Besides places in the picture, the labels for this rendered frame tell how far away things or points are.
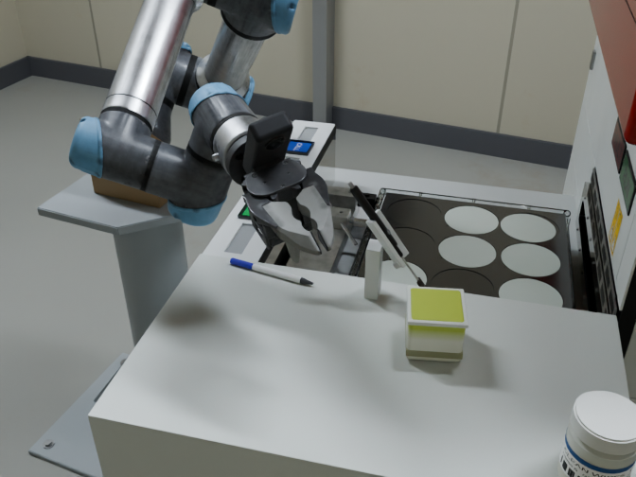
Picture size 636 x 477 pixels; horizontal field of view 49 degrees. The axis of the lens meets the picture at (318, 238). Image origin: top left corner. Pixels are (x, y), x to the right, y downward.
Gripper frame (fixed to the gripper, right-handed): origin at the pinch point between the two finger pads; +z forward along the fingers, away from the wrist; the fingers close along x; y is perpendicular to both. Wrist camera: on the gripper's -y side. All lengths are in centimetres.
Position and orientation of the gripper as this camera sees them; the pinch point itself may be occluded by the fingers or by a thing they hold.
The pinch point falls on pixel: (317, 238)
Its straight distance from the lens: 74.6
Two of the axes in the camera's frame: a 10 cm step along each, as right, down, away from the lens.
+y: 1.3, 7.1, 6.9
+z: 4.3, 5.9, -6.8
